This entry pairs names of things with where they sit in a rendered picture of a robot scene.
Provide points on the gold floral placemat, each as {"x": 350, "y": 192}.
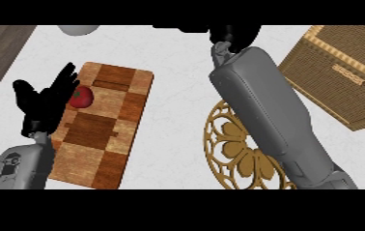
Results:
{"x": 240, "y": 157}

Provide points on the grey rounded object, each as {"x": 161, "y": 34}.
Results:
{"x": 79, "y": 29}

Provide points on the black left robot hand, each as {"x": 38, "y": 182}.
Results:
{"x": 45, "y": 104}

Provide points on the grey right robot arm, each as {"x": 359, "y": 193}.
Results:
{"x": 271, "y": 119}

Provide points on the dark wooden panel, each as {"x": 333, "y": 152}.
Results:
{"x": 13, "y": 44}

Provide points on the red tomato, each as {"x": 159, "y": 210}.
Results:
{"x": 82, "y": 97}

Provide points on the checkered wooden cutting board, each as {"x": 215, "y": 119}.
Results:
{"x": 103, "y": 125}

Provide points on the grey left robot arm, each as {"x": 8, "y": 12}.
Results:
{"x": 22, "y": 167}

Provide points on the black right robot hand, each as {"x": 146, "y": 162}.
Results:
{"x": 236, "y": 35}

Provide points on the brown wicker basket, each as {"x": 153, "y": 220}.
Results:
{"x": 330, "y": 70}

